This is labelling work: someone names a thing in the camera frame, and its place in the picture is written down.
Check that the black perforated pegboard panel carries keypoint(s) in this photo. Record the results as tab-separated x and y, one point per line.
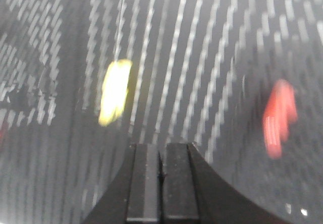
202	72

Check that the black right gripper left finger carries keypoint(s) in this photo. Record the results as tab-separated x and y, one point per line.
133	195

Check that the yellow toggle switch centre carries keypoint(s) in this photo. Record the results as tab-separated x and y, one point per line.
114	91

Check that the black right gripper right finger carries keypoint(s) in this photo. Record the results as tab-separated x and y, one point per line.
194	193

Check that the red toggle switch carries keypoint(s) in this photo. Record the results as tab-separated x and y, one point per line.
279	113

